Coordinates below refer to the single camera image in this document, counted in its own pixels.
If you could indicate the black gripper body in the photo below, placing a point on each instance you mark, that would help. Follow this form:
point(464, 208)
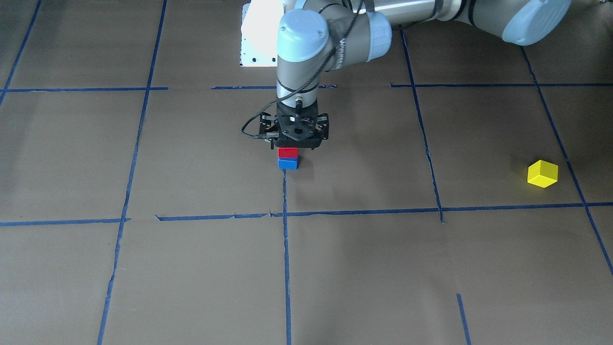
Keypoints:
point(266, 126)

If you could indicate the red wooden block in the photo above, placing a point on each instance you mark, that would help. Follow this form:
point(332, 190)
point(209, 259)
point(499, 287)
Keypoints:
point(287, 153)

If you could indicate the blue wooden block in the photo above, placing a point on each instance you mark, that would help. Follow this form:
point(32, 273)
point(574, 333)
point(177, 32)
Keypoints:
point(287, 163)

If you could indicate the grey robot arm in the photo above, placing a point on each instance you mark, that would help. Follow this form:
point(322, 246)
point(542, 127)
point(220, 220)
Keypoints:
point(327, 35)

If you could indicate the brown paper table cover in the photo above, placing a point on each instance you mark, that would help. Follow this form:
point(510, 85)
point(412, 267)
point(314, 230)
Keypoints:
point(133, 211)

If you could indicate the yellow wooden block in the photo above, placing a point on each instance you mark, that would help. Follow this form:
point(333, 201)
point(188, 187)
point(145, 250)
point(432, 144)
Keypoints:
point(542, 173)

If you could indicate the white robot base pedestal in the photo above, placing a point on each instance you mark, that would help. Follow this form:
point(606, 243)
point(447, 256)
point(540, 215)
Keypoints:
point(259, 33)

